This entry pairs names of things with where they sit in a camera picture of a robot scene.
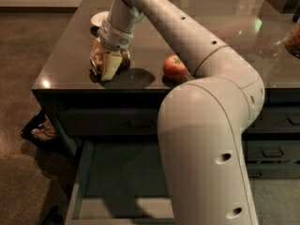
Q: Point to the black bin with trash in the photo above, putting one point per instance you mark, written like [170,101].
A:
[39,130]

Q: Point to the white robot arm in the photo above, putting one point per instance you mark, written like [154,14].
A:
[200,122]

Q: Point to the top right drawer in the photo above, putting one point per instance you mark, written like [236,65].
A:
[277,119]

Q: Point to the orange soda can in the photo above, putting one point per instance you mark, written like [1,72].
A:
[97,58]

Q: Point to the white paper bowl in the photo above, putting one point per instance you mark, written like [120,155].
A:
[98,18]

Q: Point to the red apple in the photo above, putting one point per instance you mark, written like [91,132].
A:
[174,69]

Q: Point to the middle right drawer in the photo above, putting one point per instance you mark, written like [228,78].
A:
[269,151]

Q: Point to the open middle drawer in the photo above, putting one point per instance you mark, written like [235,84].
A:
[120,182]

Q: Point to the black object on floor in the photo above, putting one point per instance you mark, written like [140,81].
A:
[53,217]

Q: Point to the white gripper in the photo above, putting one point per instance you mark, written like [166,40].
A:
[113,37]

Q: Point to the closed top left drawer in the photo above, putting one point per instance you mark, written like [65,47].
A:
[108,122]

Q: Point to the glass jar with snacks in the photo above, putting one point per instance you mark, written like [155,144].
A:
[293,42]

